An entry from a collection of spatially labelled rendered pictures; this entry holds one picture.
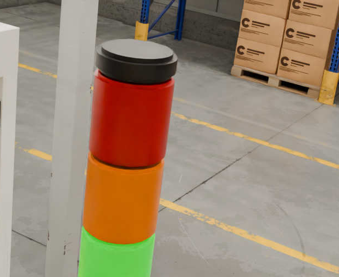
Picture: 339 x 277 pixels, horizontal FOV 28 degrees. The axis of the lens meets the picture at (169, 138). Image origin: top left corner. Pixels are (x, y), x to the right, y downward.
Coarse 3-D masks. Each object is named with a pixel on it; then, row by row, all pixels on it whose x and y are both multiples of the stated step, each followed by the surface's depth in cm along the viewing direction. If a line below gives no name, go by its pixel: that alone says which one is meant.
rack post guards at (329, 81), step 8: (136, 24) 934; (144, 24) 928; (136, 32) 938; (144, 32) 932; (144, 40) 937; (328, 72) 811; (328, 80) 814; (336, 80) 811; (320, 88) 824; (328, 88) 817; (320, 96) 824; (328, 96) 819
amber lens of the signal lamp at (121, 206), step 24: (96, 168) 43; (120, 168) 43; (144, 168) 43; (96, 192) 44; (120, 192) 43; (144, 192) 43; (96, 216) 44; (120, 216) 43; (144, 216) 44; (120, 240) 44
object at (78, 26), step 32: (64, 0) 297; (96, 0) 300; (64, 32) 301; (64, 64) 306; (64, 96) 311; (64, 128) 316; (64, 160) 321; (64, 192) 327; (64, 224) 332; (64, 256) 339
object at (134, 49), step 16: (112, 48) 41; (128, 48) 42; (144, 48) 42; (160, 48) 43; (96, 64) 42; (112, 64) 40; (128, 64) 40; (144, 64) 40; (160, 64) 40; (176, 64) 42; (128, 80) 40; (144, 80) 41; (160, 80) 41
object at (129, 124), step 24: (96, 72) 43; (96, 96) 42; (120, 96) 41; (144, 96) 41; (168, 96) 42; (96, 120) 42; (120, 120) 41; (144, 120) 41; (168, 120) 43; (96, 144) 43; (120, 144) 42; (144, 144) 42
